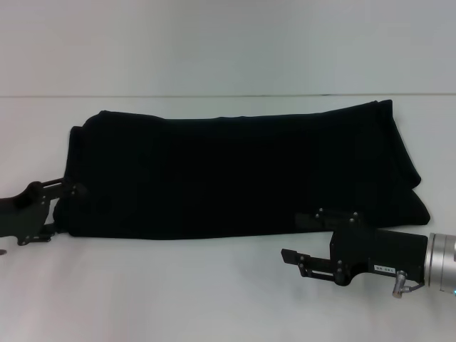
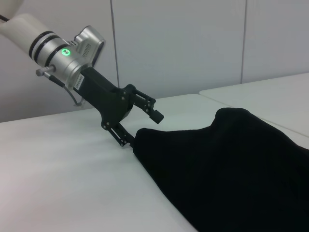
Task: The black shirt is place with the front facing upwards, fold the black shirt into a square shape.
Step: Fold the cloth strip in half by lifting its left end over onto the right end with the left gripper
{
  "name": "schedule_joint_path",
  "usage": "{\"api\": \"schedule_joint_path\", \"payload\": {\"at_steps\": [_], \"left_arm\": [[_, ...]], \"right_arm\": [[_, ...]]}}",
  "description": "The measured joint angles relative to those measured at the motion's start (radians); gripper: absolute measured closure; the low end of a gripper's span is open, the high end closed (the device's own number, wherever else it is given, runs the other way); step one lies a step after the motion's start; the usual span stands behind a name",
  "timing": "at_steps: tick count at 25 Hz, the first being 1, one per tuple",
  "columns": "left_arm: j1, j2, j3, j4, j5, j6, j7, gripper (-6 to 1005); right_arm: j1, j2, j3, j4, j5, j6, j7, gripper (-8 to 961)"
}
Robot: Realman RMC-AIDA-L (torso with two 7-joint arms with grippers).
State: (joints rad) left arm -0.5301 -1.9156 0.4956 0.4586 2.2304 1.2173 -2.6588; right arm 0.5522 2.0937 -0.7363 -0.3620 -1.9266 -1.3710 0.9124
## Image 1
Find black shirt with FREE print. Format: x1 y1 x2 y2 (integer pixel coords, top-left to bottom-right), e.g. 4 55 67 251
63 99 432 240

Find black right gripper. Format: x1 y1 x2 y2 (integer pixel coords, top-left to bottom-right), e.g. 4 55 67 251
281 207 429 288

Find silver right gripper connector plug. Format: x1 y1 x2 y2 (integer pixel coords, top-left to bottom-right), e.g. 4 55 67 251
391 270 410 298

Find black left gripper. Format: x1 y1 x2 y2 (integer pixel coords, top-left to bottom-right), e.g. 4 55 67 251
0 179 89 247

